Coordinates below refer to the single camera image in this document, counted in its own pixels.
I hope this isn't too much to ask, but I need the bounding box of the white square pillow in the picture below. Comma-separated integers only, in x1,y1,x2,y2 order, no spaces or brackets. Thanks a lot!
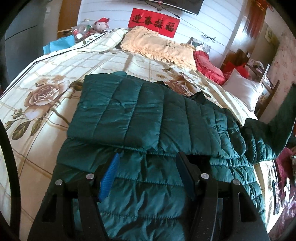
222,69,264,112

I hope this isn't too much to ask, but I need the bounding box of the peach frilled pillow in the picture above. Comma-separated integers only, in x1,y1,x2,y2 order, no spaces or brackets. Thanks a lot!
120,26,197,70

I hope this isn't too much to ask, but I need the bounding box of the blue paper bag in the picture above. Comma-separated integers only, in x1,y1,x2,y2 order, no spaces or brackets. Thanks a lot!
43,35,75,55

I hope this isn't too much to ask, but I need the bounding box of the plush pig toy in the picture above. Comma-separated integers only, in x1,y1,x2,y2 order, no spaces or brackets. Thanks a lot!
93,18,109,33

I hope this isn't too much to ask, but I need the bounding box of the wall mounted television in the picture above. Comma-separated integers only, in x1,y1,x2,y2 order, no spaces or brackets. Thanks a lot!
144,0,204,15

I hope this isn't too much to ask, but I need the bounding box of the grey refrigerator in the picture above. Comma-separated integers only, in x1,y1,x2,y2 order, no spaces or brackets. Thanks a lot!
1,0,62,88

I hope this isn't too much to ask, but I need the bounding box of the floral cream bed quilt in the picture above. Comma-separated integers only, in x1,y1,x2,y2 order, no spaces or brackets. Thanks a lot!
0,28,282,241

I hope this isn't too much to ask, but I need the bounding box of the dark green puffer jacket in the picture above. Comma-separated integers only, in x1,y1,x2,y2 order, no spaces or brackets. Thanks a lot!
52,71,295,240

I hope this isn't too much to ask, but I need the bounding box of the red Chinese banner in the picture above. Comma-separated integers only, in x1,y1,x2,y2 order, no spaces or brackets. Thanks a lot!
128,8,180,38

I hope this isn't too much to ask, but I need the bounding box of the red heart cushion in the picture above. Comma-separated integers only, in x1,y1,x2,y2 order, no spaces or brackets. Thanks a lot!
193,51,226,86

